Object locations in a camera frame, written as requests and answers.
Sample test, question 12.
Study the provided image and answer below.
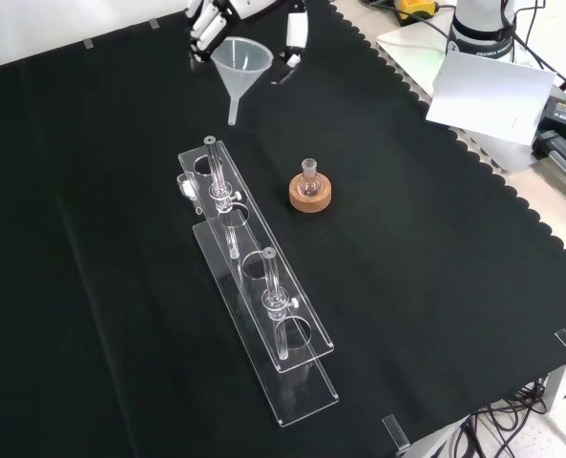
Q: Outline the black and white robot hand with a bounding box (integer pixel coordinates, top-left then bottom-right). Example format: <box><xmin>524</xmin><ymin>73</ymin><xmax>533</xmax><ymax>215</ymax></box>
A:
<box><xmin>185</xmin><ymin>0</ymin><xmax>310</xmax><ymax>86</ymax></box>

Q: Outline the clear plastic funnel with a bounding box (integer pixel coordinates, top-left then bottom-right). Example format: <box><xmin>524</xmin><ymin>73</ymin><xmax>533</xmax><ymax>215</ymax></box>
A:
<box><xmin>209</xmin><ymin>38</ymin><xmax>275</xmax><ymax>127</ymax></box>

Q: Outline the small glass round-bottom flask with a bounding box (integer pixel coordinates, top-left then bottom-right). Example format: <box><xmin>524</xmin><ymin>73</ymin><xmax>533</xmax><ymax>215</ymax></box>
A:
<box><xmin>297</xmin><ymin>159</ymin><xmax>324</xmax><ymax>198</ymax></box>

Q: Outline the clear acrylic funnel stand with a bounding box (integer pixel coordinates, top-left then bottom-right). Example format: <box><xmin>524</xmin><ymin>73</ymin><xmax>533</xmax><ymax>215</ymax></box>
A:
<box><xmin>176</xmin><ymin>135</ymin><xmax>340</xmax><ymax>428</ymax></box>

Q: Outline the pale board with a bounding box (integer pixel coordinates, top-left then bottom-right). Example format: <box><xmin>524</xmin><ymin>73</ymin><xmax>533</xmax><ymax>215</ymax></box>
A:
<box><xmin>376</xmin><ymin>21</ymin><xmax>542</xmax><ymax>175</ymax></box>

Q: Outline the yellow stop button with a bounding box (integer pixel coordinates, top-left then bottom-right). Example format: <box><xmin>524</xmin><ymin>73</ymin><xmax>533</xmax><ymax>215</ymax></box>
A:
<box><xmin>393</xmin><ymin>0</ymin><xmax>441</xmax><ymax>26</ymax></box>

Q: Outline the white paper sheet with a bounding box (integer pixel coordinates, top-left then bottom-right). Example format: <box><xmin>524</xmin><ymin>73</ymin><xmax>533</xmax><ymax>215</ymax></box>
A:
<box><xmin>425</xmin><ymin>51</ymin><xmax>558</xmax><ymax>145</ymax></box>

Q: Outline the black cloth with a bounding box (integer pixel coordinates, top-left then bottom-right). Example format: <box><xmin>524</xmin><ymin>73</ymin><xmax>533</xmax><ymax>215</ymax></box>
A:
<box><xmin>0</xmin><ymin>0</ymin><xmax>566</xmax><ymax>458</ymax></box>

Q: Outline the cork ring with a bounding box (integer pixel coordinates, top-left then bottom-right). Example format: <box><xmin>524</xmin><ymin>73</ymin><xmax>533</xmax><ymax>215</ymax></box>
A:
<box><xmin>288</xmin><ymin>174</ymin><xmax>335</xmax><ymax>216</ymax></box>

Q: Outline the black cable bundle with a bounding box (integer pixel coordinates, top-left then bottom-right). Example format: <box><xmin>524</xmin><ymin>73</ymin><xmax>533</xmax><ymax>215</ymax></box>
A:
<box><xmin>447</xmin><ymin>374</ymin><xmax>566</xmax><ymax>458</ymax></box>

